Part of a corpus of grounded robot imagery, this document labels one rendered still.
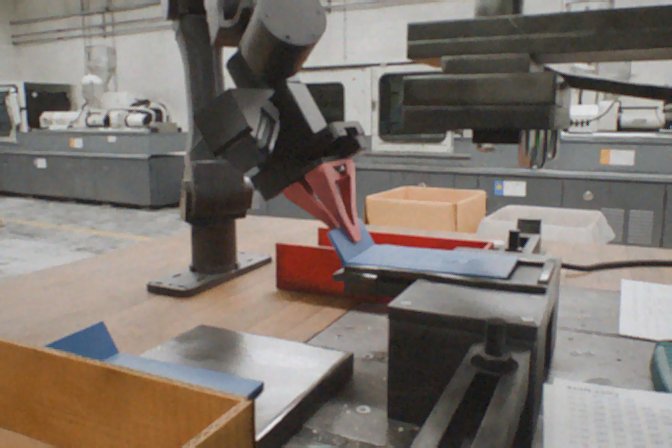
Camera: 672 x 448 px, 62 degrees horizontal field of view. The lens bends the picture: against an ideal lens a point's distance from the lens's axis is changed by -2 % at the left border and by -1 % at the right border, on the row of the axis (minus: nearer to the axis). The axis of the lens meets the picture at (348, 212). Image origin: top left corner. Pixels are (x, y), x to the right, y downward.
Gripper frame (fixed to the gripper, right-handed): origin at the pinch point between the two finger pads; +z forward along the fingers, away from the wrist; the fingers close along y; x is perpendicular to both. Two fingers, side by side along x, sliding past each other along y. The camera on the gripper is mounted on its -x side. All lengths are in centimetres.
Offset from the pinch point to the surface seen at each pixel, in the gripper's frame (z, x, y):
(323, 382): 8.7, -11.9, -2.0
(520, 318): 10.1, -10.9, 13.3
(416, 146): -47, 452, -123
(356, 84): -129, 463, -148
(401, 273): 4.7, -4.5, 4.6
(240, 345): 3.8, -9.0, -9.9
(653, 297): 23.9, 26.4, 18.4
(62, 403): 0.7, -24.7, -10.9
